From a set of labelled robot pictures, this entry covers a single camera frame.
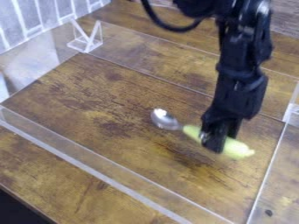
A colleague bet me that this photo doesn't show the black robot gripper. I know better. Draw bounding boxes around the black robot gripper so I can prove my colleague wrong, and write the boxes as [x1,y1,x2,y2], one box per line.
[200,29,273,153]

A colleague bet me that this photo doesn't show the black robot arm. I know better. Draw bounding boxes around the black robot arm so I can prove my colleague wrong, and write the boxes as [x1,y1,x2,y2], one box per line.
[173,0,273,153]

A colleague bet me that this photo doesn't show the clear acrylic right barrier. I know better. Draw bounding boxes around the clear acrylic right barrier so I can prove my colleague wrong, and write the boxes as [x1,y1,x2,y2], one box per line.
[247,81,299,224]

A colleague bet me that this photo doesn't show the clear acrylic barrier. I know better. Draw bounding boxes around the clear acrylic barrier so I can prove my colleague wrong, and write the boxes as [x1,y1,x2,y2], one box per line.
[0,105,233,224]
[247,81,299,224]

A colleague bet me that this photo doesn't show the clear acrylic front barrier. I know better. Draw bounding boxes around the clear acrylic front barrier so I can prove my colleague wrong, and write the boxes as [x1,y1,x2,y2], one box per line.
[0,105,233,224]

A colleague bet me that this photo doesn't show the clear acrylic corner bracket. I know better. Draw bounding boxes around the clear acrylic corner bracket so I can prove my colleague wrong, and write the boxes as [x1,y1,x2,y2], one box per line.
[66,20,104,53]

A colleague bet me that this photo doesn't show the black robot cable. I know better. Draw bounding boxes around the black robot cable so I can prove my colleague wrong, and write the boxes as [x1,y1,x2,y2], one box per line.
[138,0,205,33]

